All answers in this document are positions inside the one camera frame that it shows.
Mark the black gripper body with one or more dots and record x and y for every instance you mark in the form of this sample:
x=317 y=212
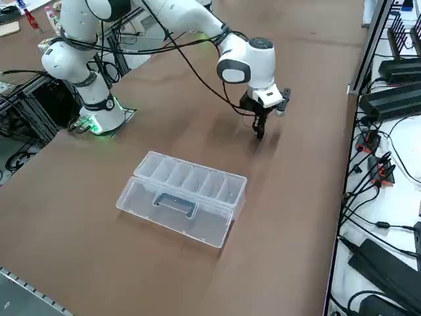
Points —
x=251 y=103

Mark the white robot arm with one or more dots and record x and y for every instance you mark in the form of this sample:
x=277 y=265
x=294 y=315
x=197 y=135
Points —
x=98 y=33

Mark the transparent plastic compartment box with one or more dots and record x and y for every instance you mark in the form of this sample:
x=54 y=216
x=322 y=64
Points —
x=184 y=197

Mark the orange and black connector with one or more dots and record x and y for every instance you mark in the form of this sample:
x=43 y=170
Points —
x=370 y=141
x=381 y=171

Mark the long black power brick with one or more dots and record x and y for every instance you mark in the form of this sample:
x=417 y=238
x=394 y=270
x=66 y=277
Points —
x=391 y=102
x=399 y=70

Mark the black slotted rack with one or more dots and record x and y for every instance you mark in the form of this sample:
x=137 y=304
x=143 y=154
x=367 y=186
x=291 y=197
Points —
x=403 y=36

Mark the large black power adapter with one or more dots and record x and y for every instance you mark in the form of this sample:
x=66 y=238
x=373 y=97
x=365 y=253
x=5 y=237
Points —
x=385 y=273

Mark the red bottle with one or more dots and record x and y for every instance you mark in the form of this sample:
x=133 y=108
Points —
x=32 y=20

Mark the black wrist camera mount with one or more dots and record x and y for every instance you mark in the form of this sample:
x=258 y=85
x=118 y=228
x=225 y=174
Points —
x=284 y=100

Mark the aluminium profile rail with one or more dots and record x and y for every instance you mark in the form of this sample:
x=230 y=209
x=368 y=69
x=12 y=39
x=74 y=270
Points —
x=371 y=42

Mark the black aluminium frame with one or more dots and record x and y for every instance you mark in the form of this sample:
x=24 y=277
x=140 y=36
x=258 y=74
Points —
x=33 y=105

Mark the ridged metal rail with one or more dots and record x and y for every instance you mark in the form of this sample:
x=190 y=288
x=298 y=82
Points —
x=29 y=289

